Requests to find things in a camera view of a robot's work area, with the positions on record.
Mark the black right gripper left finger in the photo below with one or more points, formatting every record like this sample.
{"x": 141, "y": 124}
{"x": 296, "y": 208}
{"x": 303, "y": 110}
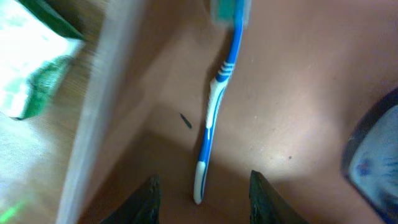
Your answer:
{"x": 141, "y": 207}

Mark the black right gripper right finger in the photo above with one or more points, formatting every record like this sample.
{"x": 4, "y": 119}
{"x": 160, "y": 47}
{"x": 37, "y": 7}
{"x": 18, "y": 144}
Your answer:
{"x": 267, "y": 206}

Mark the purple liquid bottle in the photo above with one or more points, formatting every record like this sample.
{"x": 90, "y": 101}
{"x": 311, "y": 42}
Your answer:
{"x": 369, "y": 159}

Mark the blue white toothbrush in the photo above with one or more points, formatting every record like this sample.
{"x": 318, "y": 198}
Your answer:
{"x": 233, "y": 14}

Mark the white square cardboard box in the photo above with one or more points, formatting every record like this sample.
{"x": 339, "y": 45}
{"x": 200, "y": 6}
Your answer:
{"x": 306, "y": 74}

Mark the crumpled green white packet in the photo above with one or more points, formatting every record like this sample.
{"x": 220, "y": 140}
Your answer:
{"x": 37, "y": 45}

